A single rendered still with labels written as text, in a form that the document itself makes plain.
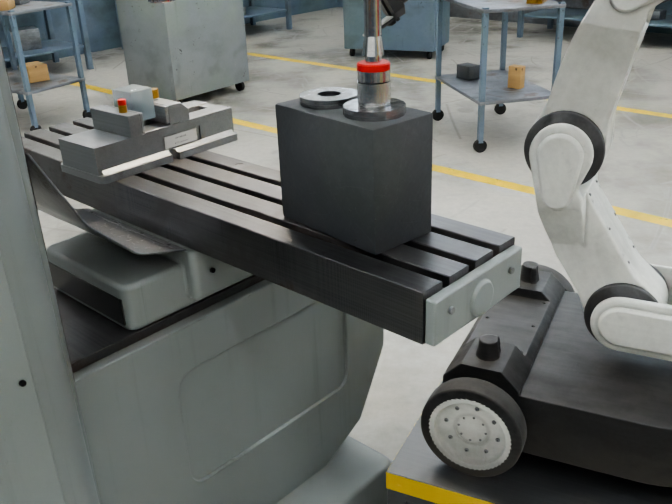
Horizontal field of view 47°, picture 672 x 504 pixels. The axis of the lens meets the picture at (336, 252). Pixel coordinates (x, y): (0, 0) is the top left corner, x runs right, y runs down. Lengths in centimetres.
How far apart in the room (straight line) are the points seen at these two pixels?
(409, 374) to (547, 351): 98
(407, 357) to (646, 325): 126
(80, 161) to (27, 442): 56
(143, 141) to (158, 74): 454
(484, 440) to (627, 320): 35
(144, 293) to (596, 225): 83
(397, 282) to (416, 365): 159
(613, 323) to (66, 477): 100
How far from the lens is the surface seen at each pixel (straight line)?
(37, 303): 119
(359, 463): 191
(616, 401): 153
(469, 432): 154
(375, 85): 108
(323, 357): 175
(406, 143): 109
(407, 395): 247
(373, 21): 108
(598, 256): 153
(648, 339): 154
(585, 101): 144
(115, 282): 136
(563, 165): 143
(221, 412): 158
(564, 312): 180
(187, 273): 139
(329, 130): 110
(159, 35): 597
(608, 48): 141
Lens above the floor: 144
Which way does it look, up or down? 25 degrees down
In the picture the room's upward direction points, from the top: 2 degrees counter-clockwise
